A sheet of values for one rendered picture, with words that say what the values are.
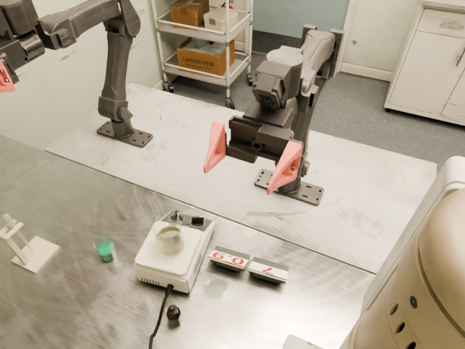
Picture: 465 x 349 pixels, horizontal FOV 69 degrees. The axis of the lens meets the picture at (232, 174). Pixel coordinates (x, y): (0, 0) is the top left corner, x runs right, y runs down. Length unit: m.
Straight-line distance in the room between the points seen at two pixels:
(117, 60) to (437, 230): 1.03
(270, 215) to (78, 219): 0.53
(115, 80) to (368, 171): 0.83
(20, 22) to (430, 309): 0.86
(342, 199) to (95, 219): 0.70
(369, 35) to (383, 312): 3.30
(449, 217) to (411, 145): 2.68
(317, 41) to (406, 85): 2.24
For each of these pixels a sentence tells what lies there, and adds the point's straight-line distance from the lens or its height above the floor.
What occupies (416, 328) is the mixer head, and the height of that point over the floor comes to 1.47.
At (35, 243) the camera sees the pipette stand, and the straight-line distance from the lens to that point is 1.01.
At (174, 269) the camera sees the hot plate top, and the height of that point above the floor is 0.99.
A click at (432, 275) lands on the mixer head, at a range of 0.18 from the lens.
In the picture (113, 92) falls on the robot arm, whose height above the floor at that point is 1.08.
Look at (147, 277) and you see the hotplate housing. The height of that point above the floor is 0.94.
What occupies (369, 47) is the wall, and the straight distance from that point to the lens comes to 3.52.
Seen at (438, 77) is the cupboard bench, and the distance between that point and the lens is 2.97.
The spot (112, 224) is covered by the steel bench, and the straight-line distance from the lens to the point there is 0.98.
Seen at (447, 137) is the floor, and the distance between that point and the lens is 3.09.
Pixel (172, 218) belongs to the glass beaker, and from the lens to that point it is 0.75.
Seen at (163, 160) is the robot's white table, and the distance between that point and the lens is 1.11.
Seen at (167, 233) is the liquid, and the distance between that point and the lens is 0.76.
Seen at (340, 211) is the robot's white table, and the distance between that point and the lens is 1.00.
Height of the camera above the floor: 1.64
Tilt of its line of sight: 45 degrees down
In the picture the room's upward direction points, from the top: straight up
